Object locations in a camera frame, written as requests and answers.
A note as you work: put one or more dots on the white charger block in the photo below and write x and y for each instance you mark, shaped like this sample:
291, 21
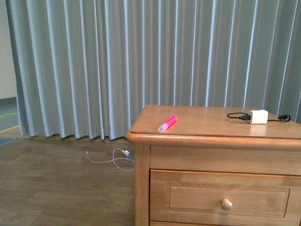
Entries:
258, 117

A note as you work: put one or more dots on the pink highlighter marker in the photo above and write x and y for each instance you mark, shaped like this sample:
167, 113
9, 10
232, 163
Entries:
162, 128

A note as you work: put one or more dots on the grey floor socket plate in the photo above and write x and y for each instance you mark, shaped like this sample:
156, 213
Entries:
129, 156

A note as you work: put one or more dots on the wooden nightstand cabinet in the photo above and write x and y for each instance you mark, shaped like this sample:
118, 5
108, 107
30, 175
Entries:
204, 139

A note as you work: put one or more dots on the round wooden drawer knob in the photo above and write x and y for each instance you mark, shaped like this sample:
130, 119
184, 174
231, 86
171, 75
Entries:
226, 204

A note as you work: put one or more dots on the grey pleated curtain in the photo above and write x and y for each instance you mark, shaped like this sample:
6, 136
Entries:
88, 67

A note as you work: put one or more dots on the wooden top drawer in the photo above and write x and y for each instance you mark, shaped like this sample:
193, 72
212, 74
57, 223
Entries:
195, 198

